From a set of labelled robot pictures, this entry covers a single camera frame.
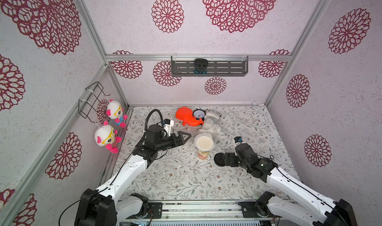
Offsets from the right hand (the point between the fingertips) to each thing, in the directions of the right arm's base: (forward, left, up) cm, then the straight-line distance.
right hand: (229, 154), depth 82 cm
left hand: (+3, +23, +10) cm, 25 cm away
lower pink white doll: (+4, +66, +11) cm, 67 cm away
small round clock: (+37, +16, -9) cm, 42 cm away
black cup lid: (+1, +4, -9) cm, 10 cm away
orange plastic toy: (+33, +26, -5) cm, 43 cm away
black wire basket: (+13, +73, +25) cm, 78 cm away
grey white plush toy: (+20, +8, 0) cm, 21 cm away
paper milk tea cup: (+3, +14, +5) cm, 15 cm away
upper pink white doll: (+24, +70, +8) cm, 74 cm away
